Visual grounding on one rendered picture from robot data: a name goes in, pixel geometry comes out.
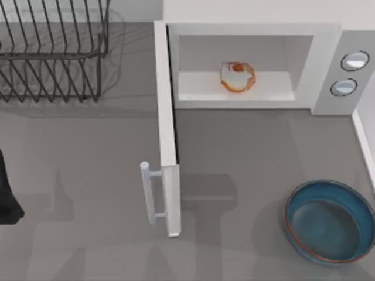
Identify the blue bowl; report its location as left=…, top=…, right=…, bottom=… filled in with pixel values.
left=285, top=179, right=375, bottom=267

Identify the orange and white food item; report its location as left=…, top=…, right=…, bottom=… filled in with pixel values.
left=220, top=61, right=257, bottom=94

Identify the white microwave door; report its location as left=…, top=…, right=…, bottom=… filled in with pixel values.
left=153, top=20, right=182, bottom=238

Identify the dark wire dish rack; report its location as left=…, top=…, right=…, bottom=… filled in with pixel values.
left=0, top=0, right=113, bottom=104

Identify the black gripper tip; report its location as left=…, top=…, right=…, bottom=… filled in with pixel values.
left=0, top=149, right=25, bottom=225

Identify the pale microwave oven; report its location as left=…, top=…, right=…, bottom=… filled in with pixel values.
left=162, top=0, right=375, bottom=116

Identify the white microwave door handle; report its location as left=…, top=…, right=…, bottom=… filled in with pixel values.
left=139, top=160, right=164, bottom=225

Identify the round microwave knob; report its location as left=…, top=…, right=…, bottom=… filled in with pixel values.
left=330, top=78, right=359, bottom=97
left=340, top=50, right=370, bottom=72

